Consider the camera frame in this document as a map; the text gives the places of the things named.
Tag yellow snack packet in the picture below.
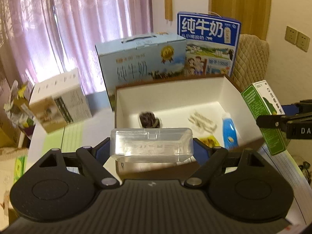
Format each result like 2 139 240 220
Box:
199 135 220 148

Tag green medicine box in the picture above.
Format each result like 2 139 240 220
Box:
242 80 289 155

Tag blue cream tube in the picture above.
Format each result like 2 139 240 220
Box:
222 113 238 150

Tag clear plastic case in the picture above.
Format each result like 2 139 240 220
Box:
110 128 194 163

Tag white plastic clip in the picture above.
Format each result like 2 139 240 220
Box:
188 112 217 134

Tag dark scrunchie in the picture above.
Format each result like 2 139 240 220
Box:
138 112 162 129

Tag checkered tablecloth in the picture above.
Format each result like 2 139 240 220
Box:
13 91 309 225

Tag beige quilted chair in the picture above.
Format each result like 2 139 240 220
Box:
231 34 269 90

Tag white beige product box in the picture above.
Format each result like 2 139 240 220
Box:
29 68 92 133

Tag brown cardboard storage box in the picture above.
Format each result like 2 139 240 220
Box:
114 74 265 176

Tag green tissue packs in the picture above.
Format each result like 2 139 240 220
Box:
13 155 27 183

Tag dark blue milk carton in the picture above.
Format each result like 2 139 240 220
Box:
177 12 241 76

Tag light blue milk carton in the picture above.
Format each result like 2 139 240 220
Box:
95 32 187 109

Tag wooden door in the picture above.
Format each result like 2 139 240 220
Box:
209 0 271 40

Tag pink curtain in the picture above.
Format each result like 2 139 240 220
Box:
1 0 153 94

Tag double wall socket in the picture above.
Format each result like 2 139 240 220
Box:
285 26 310 52

